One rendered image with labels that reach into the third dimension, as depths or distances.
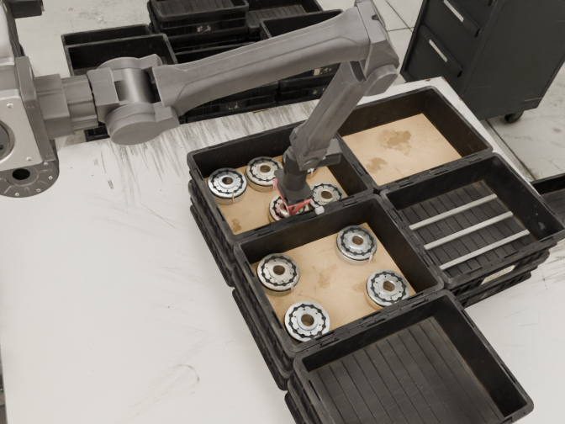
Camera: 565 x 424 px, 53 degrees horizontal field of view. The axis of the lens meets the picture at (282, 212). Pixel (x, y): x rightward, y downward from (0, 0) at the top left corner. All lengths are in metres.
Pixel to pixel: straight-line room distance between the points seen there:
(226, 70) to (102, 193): 0.96
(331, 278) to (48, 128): 0.81
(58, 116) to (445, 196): 1.13
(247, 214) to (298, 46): 0.73
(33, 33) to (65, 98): 2.80
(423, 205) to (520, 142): 1.73
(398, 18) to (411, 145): 2.21
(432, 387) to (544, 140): 2.23
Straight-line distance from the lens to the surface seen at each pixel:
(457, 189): 1.67
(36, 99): 0.77
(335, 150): 1.31
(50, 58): 3.38
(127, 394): 1.39
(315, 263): 1.40
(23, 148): 0.82
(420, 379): 1.32
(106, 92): 0.81
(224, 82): 0.81
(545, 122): 3.47
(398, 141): 1.74
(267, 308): 1.21
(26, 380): 1.45
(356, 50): 0.84
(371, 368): 1.30
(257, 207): 1.48
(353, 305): 1.36
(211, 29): 2.64
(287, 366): 1.27
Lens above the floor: 1.99
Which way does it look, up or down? 52 degrees down
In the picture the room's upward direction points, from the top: 9 degrees clockwise
